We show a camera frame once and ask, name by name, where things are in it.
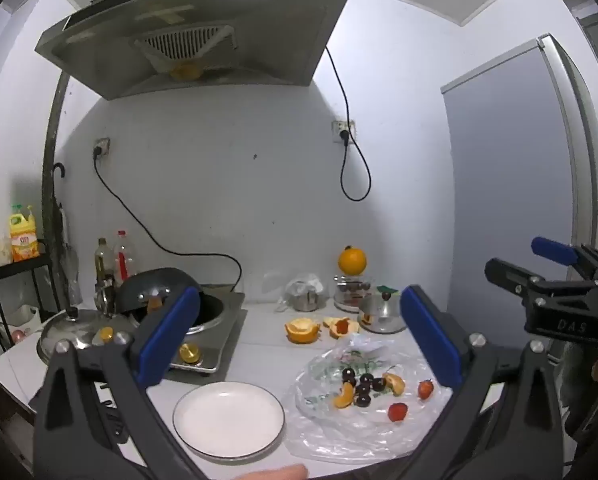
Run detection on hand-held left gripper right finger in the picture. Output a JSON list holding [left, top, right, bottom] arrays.
[[400, 284, 565, 480]]

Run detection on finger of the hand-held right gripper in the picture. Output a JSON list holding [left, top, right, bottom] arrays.
[[531, 236, 598, 273], [484, 258, 598, 306]]

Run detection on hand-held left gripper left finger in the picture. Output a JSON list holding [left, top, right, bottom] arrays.
[[33, 286, 215, 480]]

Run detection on white round plate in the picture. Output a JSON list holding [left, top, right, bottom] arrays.
[[173, 381, 286, 463]]

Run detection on clear printed plastic bag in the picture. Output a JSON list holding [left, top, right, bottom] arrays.
[[282, 335, 455, 463]]

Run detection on person's left hand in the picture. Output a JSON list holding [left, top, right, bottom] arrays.
[[239, 464, 309, 480]]

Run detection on small steel lidded pot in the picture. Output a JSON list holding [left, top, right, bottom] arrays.
[[358, 290, 410, 334]]

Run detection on dark wok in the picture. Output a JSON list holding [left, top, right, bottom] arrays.
[[116, 267, 202, 323]]

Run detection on steel induction cooker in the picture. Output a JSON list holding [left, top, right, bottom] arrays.
[[124, 285, 247, 373]]

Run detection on steel cups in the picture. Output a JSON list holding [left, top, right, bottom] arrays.
[[95, 280, 117, 318]]

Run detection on red label bottle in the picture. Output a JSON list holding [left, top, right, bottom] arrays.
[[115, 230, 137, 281]]

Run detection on orange peel piece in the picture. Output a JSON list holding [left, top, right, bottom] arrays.
[[323, 316, 361, 339]]

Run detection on glass jar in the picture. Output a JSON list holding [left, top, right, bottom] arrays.
[[333, 274, 372, 311]]

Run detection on grey refrigerator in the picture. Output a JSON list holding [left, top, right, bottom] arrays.
[[440, 34, 598, 341]]

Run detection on steel wok lid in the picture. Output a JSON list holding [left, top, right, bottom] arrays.
[[37, 308, 140, 363]]

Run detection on cooking oil bottle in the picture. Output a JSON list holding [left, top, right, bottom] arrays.
[[95, 238, 116, 286]]

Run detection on whole orange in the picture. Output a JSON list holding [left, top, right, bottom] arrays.
[[337, 245, 368, 276]]

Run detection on cut orange half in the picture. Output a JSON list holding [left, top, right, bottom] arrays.
[[285, 316, 321, 345]]

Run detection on small clear plastic bag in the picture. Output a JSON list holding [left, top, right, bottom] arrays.
[[279, 273, 327, 313]]

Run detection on yellow detergent bottle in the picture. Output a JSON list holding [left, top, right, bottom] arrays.
[[9, 204, 40, 263]]

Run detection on dark vertical pipe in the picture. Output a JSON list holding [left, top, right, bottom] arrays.
[[41, 72, 67, 311]]

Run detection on steel range hood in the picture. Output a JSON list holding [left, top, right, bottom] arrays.
[[35, 0, 352, 101]]

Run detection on black cooker cable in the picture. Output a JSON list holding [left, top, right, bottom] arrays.
[[94, 147, 243, 293]]

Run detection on black range hood cable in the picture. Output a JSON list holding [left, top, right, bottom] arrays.
[[325, 45, 372, 202]]

